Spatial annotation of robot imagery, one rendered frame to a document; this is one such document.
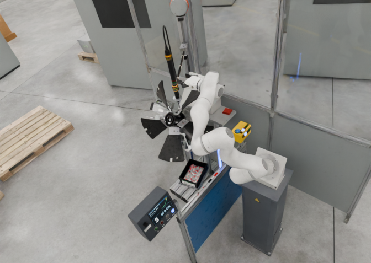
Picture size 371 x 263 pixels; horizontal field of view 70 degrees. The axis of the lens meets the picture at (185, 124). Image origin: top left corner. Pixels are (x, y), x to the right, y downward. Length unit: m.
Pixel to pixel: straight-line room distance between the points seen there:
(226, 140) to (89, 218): 2.39
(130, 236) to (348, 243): 2.10
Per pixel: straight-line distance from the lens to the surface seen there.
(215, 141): 1.31
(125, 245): 3.07
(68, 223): 3.49
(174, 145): 2.24
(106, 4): 4.38
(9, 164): 4.49
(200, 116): 1.33
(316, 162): 2.74
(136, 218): 1.66
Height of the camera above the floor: 2.62
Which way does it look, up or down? 41 degrees down
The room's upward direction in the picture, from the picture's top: 12 degrees counter-clockwise
